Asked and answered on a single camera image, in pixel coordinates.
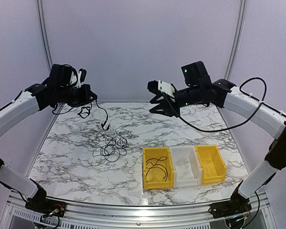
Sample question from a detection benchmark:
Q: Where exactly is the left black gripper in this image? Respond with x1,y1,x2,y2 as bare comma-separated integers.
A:
56,83,97,107

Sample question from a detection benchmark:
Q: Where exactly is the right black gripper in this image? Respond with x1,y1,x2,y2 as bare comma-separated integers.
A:
149,84,203,117

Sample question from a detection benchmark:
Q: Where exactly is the thick black cable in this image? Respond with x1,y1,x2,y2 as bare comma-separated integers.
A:
77,100,110,131

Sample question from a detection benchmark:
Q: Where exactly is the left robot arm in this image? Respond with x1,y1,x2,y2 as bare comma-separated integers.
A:
0,64,97,212

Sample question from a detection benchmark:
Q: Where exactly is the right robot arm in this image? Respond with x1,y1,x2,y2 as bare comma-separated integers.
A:
147,61,286,218

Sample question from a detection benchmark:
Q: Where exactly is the left yellow bin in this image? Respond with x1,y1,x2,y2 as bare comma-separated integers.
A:
143,147,174,190

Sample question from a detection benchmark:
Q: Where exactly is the yellow bin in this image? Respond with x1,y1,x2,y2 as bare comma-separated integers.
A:
194,145,226,185
143,147,174,190

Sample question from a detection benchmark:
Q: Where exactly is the white translucent bin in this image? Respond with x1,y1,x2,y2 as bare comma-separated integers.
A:
170,146,202,188

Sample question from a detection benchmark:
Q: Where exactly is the right yellow bin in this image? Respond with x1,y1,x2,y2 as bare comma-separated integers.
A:
194,145,226,185

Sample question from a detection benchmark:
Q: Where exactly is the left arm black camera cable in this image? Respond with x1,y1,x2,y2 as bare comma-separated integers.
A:
51,63,78,115

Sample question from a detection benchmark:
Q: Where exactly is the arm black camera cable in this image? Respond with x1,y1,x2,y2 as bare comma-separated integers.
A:
164,77,267,133
51,63,78,115

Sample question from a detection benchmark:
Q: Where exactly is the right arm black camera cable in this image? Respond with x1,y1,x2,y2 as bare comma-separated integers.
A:
164,77,267,133

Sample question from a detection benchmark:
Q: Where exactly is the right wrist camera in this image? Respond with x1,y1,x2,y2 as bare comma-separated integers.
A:
147,80,176,97

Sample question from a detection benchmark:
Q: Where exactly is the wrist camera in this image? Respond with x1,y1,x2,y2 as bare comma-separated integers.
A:
70,69,87,88
147,80,176,97

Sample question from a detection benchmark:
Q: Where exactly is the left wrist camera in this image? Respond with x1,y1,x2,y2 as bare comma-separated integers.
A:
70,69,87,88

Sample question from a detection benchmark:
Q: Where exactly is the white thin cable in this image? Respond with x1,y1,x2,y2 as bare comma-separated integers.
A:
95,123,117,146

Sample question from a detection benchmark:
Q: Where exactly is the black thin looped cable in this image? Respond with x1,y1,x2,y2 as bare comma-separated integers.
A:
92,135,130,163

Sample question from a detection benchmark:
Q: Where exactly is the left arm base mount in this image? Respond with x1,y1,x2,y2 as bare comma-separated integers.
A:
25,179,67,217

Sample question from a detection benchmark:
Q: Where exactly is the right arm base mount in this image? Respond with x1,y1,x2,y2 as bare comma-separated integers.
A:
208,182,252,219

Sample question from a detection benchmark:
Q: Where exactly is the aluminium front rail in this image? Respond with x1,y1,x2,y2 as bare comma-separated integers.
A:
4,195,272,229

